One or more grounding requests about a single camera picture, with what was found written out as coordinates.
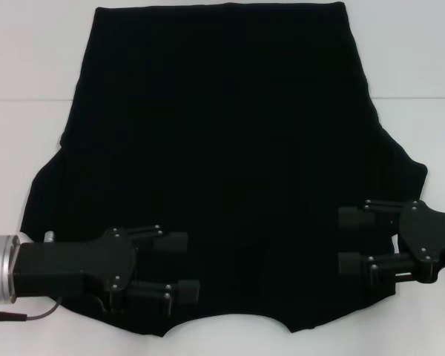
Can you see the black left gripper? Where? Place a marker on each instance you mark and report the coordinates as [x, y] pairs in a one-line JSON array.
[[70, 263]]

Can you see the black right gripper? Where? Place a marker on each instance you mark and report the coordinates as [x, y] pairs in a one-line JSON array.
[[430, 237]]

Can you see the black shirt with FREE print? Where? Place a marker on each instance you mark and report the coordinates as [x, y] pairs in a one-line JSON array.
[[222, 130]]

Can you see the silver cylindrical connector plug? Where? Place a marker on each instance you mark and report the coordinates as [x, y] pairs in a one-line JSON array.
[[49, 236]]

